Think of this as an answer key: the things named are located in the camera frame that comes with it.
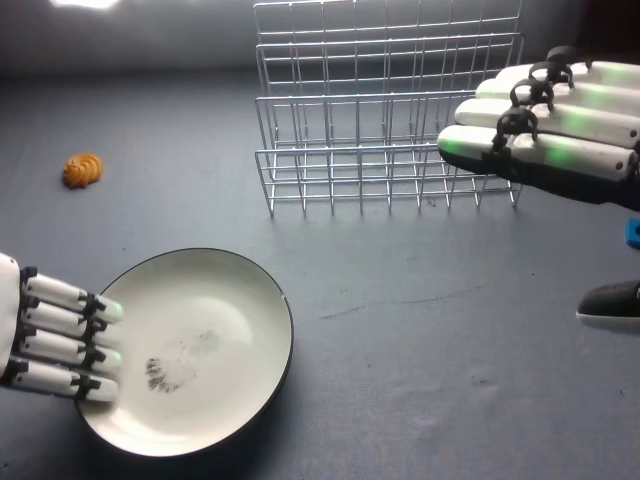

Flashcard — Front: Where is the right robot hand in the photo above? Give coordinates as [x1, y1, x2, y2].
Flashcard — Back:
[436, 45, 640, 329]

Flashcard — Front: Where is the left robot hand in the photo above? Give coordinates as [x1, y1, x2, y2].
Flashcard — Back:
[0, 252, 125, 404]

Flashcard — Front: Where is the white plate with black rim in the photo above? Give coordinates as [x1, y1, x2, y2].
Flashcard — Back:
[74, 247, 295, 445]

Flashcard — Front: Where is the silver wire plate rack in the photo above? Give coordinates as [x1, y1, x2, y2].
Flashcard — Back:
[253, 0, 525, 217]

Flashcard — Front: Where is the orange swirl cookie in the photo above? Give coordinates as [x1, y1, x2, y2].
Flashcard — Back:
[62, 153, 105, 190]

